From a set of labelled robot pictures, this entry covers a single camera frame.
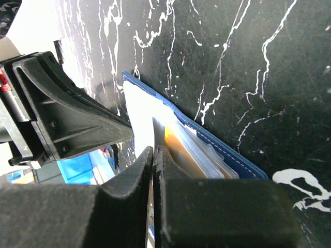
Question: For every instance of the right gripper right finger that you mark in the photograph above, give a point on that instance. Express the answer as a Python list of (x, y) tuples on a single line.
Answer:
[(219, 212)]

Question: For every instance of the blue leather card holder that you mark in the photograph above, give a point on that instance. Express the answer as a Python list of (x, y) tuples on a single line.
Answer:
[(143, 104)]

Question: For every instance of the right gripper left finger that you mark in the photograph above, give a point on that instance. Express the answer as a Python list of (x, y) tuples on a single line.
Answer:
[(113, 214)]

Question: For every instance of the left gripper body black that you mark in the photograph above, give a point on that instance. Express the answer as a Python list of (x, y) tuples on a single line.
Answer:
[(17, 118)]

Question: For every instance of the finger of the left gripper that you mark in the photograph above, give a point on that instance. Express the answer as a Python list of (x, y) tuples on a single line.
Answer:
[(68, 121)]

